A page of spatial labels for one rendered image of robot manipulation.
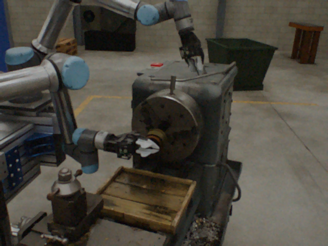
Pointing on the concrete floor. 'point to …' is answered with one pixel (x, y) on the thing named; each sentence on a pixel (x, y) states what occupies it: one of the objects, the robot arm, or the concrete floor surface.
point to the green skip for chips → (242, 60)
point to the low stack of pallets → (62, 47)
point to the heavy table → (305, 41)
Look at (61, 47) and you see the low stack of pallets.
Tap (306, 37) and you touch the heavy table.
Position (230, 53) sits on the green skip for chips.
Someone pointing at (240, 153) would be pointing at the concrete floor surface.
